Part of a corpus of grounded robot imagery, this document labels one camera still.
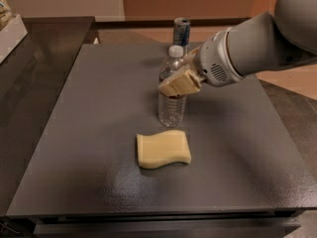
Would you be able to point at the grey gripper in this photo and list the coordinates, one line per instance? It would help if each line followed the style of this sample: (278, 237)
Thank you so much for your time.
(214, 62)

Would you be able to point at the clear plastic water bottle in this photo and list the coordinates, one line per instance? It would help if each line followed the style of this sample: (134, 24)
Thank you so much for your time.
(171, 109)

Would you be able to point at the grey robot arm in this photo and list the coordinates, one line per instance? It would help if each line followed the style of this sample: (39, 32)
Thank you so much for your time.
(283, 39)

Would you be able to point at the yellow wavy sponge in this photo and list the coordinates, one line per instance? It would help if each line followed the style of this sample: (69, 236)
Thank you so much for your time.
(162, 149)

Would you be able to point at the silver blue energy drink can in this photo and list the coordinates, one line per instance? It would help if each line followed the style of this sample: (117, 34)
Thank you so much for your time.
(181, 32)

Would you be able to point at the dark side counter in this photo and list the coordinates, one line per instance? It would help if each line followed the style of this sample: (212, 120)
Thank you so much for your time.
(31, 79)

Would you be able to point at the white box on counter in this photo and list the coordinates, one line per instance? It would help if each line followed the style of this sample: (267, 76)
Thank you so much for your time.
(11, 36)

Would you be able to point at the packaged item on box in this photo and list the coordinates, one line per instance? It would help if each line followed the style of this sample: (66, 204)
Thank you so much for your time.
(5, 13)

